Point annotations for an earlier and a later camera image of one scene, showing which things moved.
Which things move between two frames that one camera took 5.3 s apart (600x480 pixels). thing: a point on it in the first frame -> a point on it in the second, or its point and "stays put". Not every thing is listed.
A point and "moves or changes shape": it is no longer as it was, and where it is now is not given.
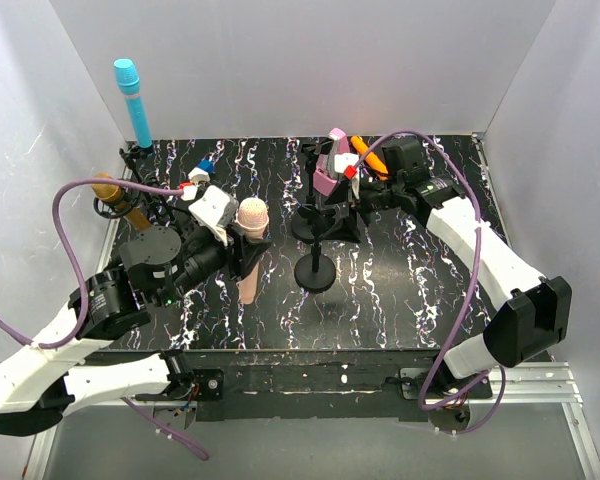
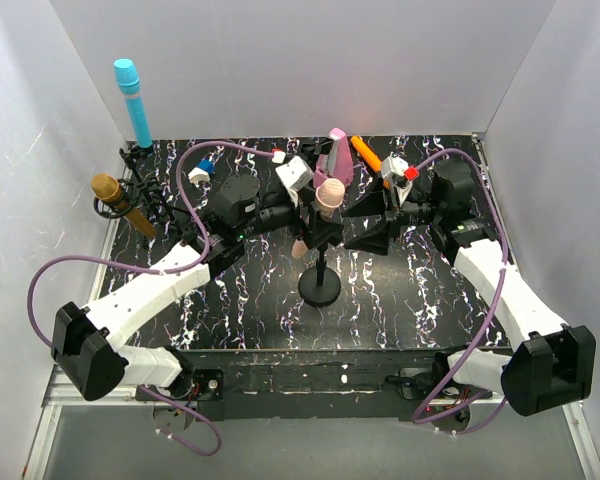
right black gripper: (355, 201) -> (390, 218)
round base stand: (315, 272) moves or changes shape
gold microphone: (116, 196) stays put
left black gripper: (235, 251) -> (304, 220)
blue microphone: (127, 75) stays put
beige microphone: (253, 219) -> (329, 195)
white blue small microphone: (202, 172) stays put
